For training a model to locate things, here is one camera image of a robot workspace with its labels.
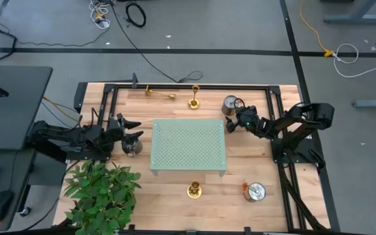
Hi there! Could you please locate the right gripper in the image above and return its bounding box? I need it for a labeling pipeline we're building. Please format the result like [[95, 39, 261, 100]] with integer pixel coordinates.
[[225, 104, 260, 134]]

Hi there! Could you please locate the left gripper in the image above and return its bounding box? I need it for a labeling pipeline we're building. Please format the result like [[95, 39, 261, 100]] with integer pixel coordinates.
[[100, 112, 144, 153]]

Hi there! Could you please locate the silver tin candle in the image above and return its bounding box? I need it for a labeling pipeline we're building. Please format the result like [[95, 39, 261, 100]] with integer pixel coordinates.
[[242, 181, 267, 203], [121, 138, 144, 157], [221, 95, 240, 117]]

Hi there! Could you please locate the gold candlestick holder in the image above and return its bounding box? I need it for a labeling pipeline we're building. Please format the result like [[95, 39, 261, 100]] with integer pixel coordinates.
[[187, 84, 201, 111], [144, 84, 177, 101], [186, 180, 203, 200]]

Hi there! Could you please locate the green perforated metal shelf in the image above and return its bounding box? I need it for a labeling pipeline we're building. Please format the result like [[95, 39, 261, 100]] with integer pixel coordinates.
[[149, 118, 227, 178]]

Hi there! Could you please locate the green leafy plant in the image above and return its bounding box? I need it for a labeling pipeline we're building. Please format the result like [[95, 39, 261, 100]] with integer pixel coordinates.
[[63, 159, 142, 235]]

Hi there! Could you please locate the dark desk base panel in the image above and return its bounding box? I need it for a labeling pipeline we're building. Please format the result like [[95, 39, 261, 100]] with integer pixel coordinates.
[[27, 151, 67, 187]]

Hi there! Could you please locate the black desk top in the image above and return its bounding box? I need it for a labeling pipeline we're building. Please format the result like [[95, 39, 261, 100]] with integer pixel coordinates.
[[0, 66, 54, 151]]

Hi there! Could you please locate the dark grey desk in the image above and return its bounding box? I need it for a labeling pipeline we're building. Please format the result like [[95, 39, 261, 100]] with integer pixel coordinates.
[[0, 148, 37, 232]]

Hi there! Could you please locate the black aluminium table frame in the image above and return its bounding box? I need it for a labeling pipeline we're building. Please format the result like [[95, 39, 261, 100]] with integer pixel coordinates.
[[73, 81, 334, 233]]

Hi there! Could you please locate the black end bracket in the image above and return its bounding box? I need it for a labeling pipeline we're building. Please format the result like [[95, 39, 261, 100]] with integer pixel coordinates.
[[73, 82, 89, 114]]

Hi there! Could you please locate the long black floor cable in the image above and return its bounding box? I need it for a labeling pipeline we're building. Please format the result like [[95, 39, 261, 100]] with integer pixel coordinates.
[[108, 0, 204, 84]]

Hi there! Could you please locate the thin yellow cable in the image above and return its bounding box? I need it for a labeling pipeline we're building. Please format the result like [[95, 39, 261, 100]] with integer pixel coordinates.
[[42, 95, 80, 123]]

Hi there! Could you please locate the white cable bundle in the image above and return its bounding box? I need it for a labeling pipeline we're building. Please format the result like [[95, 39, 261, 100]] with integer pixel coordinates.
[[88, 0, 111, 30]]

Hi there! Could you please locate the coiled black cable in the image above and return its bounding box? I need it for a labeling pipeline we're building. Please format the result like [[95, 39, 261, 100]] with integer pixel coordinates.
[[125, 1, 148, 28]]

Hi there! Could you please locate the yellow extension cable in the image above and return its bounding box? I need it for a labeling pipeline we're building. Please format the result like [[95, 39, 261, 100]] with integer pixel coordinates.
[[298, 0, 335, 58]]

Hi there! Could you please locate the white floor cable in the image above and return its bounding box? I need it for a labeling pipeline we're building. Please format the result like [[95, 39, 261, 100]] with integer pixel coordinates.
[[332, 43, 376, 78]]

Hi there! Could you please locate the black fan power cable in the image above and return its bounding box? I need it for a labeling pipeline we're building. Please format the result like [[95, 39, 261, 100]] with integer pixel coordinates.
[[0, 25, 19, 65]]

